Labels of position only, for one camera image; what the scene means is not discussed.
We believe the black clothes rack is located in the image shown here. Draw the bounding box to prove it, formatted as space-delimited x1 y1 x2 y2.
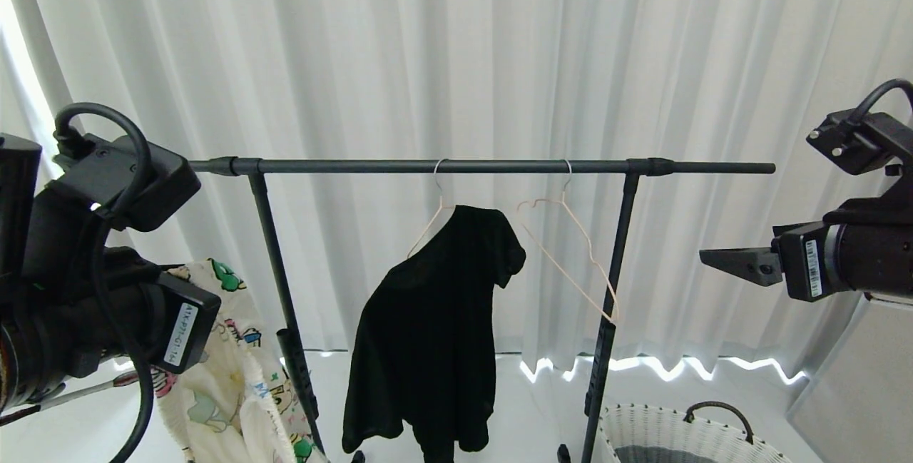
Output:
189 156 776 463

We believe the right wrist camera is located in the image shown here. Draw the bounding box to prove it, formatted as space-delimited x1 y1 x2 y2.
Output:
806 110 913 185

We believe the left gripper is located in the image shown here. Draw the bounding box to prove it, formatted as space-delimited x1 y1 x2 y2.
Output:
100 260 223 376

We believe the black garment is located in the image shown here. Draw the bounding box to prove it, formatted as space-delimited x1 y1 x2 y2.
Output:
341 205 527 463

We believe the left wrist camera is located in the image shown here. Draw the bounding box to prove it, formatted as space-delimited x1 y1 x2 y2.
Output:
53 133 203 233

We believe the white curtain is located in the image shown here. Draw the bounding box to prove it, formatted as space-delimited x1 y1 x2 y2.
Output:
0 0 913 378

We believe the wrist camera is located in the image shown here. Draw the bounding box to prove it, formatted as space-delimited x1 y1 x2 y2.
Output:
53 133 203 233
806 110 913 185

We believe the cream printed garment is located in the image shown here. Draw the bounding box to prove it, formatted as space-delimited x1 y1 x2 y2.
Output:
153 258 329 463

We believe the white laundry basket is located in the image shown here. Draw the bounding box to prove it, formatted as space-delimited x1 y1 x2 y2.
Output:
598 401 792 463

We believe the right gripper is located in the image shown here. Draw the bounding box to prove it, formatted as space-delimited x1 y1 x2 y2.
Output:
699 195 913 302

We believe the pink clothes hanger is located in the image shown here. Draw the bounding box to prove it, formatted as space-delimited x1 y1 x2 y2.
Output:
516 160 620 325
407 160 457 258

